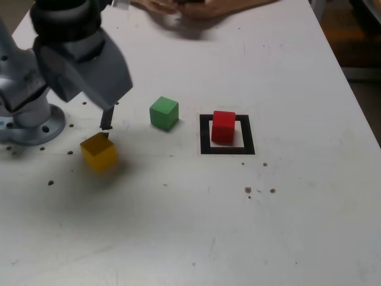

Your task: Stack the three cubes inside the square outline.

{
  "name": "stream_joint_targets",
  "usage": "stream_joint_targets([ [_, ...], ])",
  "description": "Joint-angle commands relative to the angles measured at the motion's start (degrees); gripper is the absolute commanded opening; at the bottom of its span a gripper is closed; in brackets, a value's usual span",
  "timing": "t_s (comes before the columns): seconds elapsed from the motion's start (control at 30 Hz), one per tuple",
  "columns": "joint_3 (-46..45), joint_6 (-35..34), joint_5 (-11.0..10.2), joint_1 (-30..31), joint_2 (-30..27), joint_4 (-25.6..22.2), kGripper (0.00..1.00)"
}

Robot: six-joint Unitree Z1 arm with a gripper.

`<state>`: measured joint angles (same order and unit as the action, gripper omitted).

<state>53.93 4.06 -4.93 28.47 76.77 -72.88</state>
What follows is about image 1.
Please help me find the yellow cube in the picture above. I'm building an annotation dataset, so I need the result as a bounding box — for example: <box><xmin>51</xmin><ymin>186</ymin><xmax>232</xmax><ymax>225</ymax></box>
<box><xmin>79</xmin><ymin>132</ymin><xmax>117</xmax><ymax>173</ymax></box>

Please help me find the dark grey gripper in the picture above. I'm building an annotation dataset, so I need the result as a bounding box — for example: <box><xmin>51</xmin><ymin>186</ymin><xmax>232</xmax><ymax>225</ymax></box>
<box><xmin>32</xmin><ymin>28</ymin><xmax>134</xmax><ymax>111</ymax></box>

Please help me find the black tape square outline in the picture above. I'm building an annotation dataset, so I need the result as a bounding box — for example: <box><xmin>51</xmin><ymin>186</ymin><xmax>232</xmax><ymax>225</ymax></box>
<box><xmin>199</xmin><ymin>114</ymin><xmax>256</xmax><ymax>156</ymax></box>

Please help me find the black tape strip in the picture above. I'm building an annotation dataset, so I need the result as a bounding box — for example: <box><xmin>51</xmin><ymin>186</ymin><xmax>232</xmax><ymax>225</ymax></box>
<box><xmin>99</xmin><ymin>104</ymin><xmax>115</xmax><ymax>139</ymax></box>

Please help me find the person's hand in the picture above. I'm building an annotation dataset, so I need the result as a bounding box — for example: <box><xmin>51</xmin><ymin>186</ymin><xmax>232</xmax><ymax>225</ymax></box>
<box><xmin>130</xmin><ymin>0</ymin><xmax>218</xmax><ymax>20</ymax></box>

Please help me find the green cube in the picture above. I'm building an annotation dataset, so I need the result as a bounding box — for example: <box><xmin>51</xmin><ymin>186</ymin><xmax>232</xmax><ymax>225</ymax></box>
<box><xmin>149</xmin><ymin>96</ymin><xmax>179</xmax><ymax>132</ymax></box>

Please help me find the red cube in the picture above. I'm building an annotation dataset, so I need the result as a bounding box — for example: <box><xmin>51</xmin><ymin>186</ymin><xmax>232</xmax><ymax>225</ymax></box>
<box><xmin>211</xmin><ymin>110</ymin><xmax>236</xmax><ymax>145</ymax></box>

